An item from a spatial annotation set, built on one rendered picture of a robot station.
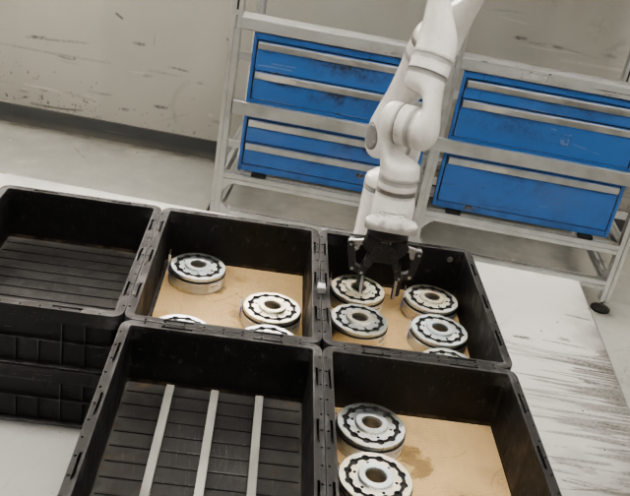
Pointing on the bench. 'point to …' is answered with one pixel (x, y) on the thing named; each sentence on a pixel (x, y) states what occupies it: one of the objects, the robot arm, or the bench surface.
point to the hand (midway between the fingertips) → (377, 287)
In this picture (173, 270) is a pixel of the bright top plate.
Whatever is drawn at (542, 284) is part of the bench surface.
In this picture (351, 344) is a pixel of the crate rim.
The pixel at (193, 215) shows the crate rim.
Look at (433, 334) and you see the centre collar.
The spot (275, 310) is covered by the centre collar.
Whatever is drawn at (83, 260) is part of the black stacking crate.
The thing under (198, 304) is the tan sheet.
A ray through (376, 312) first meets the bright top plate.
